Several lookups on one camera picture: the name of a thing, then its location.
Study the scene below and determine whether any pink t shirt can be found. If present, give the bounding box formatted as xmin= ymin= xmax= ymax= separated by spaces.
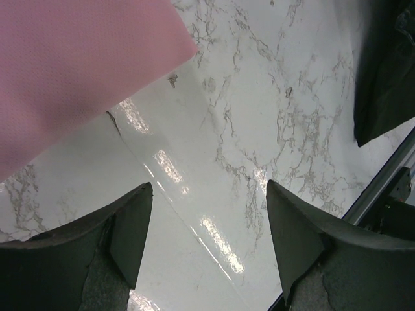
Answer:
xmin=1 ymin=1 xmax=197 ymax=179

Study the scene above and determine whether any black cloth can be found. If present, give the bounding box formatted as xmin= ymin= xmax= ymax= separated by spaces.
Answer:
xmin=353 ymin=1 xmax=414 ymax=146

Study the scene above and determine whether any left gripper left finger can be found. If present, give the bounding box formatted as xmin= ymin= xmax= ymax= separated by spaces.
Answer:
xmin=1 ymin=183 xmax=153 ymax=310

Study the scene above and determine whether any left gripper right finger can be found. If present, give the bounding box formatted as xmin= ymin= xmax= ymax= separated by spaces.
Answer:
xmin=266 ymin=181 xmax=414 ymax=310

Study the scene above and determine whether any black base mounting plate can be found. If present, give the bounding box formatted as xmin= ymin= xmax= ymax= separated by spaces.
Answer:
xmin=370 ymin=167 xmax=414 ymax=241

